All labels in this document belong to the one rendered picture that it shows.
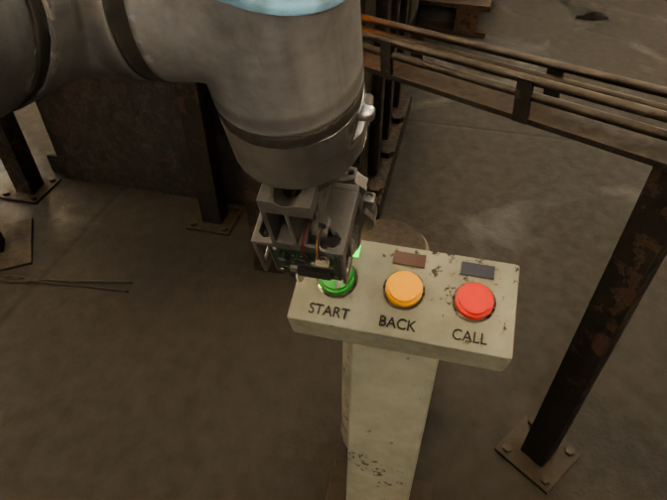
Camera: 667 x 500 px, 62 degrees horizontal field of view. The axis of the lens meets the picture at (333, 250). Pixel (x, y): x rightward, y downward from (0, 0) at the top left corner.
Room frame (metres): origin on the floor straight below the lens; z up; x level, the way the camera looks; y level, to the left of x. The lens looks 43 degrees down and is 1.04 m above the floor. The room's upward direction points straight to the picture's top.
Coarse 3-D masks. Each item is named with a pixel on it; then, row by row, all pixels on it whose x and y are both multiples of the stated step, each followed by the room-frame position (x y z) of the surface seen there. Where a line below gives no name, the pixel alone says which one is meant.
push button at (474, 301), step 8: (464, 288) 0.40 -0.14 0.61; (472, 288) 0.40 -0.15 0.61; (480, 288) 0.40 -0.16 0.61; (456, 296) 0.40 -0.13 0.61; (464, 296) 0.40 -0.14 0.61; (472, 296) 0.39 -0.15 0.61; (480, 296) 0.39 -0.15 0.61; (488, 296) 0.39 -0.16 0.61; (456, 304) 0.39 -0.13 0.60; (464, 304) 0.39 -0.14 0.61; (472, 304) 0.39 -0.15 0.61; (480, 304) 0.39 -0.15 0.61; (488, 304) 0.39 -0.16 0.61; (464, 312) 0.38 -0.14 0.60; (472, 312) 0.38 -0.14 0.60; (480, 312) 0.38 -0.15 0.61; (488, 312) 0.38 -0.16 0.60
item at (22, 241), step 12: (0, 228) 1.21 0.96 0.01; (12, 228) 1.21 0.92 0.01; (24, 228) 1.21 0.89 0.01; (0, 240) 1.13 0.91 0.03; (12, 240) 1.16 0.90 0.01; (24, 240) 1.16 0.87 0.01; (0, 252) 1.11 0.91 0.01; (12, 252) 1.11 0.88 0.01; (24, 252) 1.11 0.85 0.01; (0, 264) 1.06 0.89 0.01; (12, 264) 1.06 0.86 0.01; (24, 264) 1.06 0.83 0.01
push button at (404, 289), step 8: (400, 272) 0.43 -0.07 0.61; (408, 272) 0.43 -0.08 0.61; (392, 280) 0.42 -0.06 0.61; (400, 280) 0.42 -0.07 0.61; (408, 280) 0.42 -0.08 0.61; (416, 280) 0.42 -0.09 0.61; (392, 288) 0.41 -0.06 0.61; (400, 288) 0.41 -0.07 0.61; (408, 288) 0.41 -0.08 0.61; (416, 288) 0.41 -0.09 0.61; (392, 296) 0.40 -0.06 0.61; (400, 296) 0.40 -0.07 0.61; (408, 296) 0.40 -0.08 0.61; (416, 296) 0.40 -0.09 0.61; (400, 304) 0.39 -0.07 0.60; (408, 304) 0.39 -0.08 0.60
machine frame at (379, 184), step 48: (384, 0) 1.37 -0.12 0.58; (48, 96) 1.45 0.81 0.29; (96, 96) 1.41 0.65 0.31; (144, 96) 1.38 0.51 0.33; (384, 96) 1.56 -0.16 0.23; (96, 144) 1.43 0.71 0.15; (144, 144) 1.39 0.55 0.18; (384, 144) 1.56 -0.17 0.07; (192, 192) 1.36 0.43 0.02; (240, 192) 1.32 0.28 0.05; (384, 192) 1.32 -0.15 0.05
